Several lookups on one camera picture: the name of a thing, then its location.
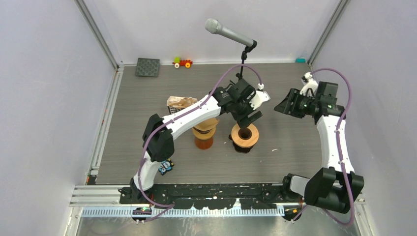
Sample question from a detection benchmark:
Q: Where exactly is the brown plastic dripper with handle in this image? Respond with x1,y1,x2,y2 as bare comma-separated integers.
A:
228,134,254,153

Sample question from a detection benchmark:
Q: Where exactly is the wooden ring collar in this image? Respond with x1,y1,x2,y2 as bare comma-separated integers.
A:
230,124,259,148

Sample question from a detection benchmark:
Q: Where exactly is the brown paper coffee filter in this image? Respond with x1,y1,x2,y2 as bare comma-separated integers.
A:
193,118,219,132

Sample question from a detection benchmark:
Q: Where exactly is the orange glass carafe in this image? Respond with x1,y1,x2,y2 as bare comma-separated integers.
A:
194,137,213,150

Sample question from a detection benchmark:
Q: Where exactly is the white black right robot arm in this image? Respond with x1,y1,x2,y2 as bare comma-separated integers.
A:
274,82,364,213

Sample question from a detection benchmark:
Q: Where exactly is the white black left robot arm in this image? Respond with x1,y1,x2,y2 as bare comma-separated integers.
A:
132,79,270,204

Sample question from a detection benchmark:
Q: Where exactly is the orange coffee filter box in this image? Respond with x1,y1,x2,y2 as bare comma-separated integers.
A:
167,96,198,115

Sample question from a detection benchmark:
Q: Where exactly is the teal block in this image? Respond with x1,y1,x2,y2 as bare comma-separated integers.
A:
295,58,306,63

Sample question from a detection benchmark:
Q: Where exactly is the black microphone tripod stand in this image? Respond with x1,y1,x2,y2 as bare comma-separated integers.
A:
236,41,257,80

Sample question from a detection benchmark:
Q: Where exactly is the grey microphone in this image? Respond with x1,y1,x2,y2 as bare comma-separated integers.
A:
205,18,257,48

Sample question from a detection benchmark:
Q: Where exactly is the blue owl sticker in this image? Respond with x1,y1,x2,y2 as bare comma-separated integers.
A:
158,159,174,176

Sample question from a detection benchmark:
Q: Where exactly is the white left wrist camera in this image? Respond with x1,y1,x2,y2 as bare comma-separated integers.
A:
249,83,271,110

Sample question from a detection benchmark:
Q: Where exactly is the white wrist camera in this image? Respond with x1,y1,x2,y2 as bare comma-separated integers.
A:
299,72,318,97
249,83,271,110

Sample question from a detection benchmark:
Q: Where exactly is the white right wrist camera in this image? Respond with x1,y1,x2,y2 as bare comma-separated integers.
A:
299,72,318,97

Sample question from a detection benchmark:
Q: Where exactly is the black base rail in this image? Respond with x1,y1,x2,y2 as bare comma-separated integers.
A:
118,183,302,210

